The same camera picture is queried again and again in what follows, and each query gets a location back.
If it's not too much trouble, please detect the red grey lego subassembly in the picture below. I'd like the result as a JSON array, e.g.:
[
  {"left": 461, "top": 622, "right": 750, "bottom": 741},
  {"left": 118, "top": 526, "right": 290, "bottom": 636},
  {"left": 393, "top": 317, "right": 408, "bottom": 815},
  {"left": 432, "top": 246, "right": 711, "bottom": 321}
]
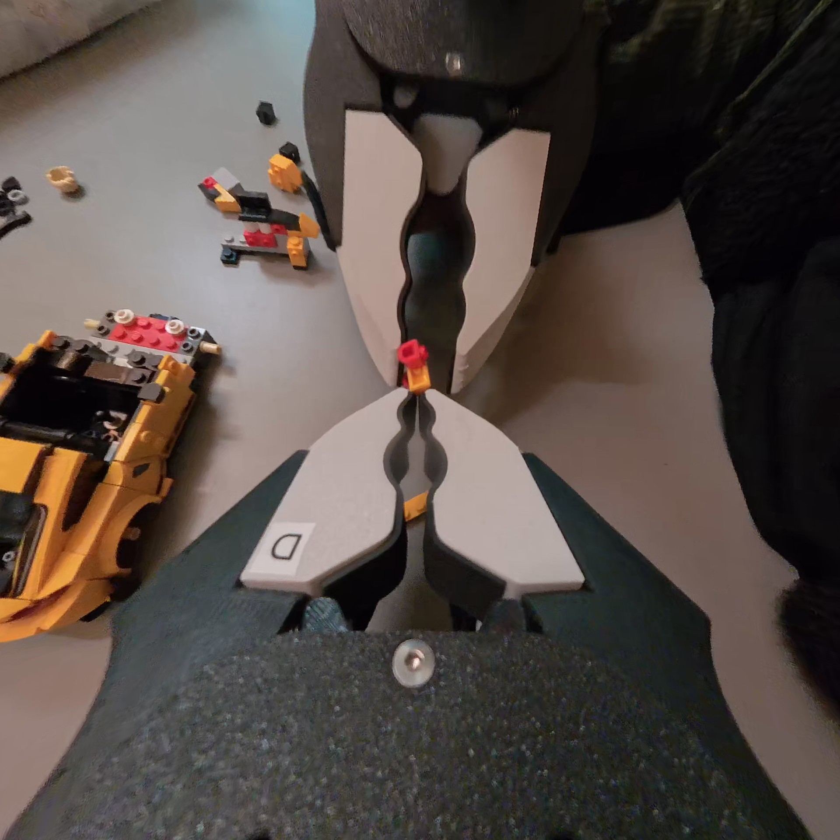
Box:
[{"left": 220, "top": 210, "right": 322, "bottom": 270}]

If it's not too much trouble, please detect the grey black lego piece pile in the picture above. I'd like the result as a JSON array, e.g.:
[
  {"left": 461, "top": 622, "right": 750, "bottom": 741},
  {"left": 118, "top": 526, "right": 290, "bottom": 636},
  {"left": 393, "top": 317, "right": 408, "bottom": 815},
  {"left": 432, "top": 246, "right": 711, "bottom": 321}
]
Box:
[{"left": 0, "top": 176, "right": 32, "bottom": 238}]

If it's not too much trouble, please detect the yellow lego car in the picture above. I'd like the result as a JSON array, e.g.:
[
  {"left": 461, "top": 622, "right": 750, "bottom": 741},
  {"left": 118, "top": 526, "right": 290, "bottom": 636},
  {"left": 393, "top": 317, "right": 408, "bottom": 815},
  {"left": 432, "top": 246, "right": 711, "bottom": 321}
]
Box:
[{"left": 0, "top": 308, "right": 223, "bottom": 644}]

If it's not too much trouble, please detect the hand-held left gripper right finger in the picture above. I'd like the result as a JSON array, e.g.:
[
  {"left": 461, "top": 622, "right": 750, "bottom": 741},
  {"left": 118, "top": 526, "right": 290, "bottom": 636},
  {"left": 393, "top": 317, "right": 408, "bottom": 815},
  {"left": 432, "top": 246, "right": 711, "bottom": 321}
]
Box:
[{"left": 419, "top": 390, "right": 586, "bottom": 623}]

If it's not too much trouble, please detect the yellow lego chunk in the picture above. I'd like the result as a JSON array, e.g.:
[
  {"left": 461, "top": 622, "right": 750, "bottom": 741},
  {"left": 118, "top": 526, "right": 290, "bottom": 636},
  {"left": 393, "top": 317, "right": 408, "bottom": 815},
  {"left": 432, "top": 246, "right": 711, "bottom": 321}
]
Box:
[{"left": 266, "top": 142, "right": 308, "bottom": 193}]

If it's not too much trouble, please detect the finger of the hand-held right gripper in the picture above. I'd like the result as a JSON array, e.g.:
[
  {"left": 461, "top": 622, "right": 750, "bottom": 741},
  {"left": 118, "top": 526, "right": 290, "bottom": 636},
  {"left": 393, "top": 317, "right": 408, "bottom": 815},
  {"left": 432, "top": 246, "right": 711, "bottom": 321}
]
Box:
[
  {"left": 449, "top": 128, "right": 552, "bottom": 395},
  {"left": 340, "top": 108, "right": 429, "bottom": 388}
]

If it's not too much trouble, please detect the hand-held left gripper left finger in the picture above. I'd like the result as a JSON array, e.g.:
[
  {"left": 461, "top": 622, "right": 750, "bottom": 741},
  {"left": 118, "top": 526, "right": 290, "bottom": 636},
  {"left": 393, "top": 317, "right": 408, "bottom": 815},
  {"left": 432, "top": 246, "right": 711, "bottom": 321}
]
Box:
[{"left": 239, "top": 388, "right": 409, "bottom": 621}]

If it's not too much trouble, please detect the person's right forearm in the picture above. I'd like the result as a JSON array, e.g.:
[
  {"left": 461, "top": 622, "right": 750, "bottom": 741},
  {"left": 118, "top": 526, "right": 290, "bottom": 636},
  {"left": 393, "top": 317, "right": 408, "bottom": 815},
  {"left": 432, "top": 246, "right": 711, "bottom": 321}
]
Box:
[{"left": 584, "top": 0, "right": 840, "bottom": 224}]

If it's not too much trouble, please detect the yellow black lego subassembly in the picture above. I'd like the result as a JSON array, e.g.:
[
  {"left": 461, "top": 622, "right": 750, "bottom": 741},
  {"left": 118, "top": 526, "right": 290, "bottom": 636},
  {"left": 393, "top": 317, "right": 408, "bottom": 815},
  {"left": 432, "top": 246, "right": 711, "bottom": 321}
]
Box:
[{"left": 197, "top": 167, "right": 271, "bottom": 214}]

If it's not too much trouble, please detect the orange lego plate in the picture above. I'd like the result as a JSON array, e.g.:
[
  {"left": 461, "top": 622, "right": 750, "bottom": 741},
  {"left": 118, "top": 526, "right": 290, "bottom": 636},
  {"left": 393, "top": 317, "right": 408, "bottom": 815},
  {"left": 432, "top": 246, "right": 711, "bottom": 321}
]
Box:
[{"left": 400, "top": 363, "right": 434, "bottom": 524}]

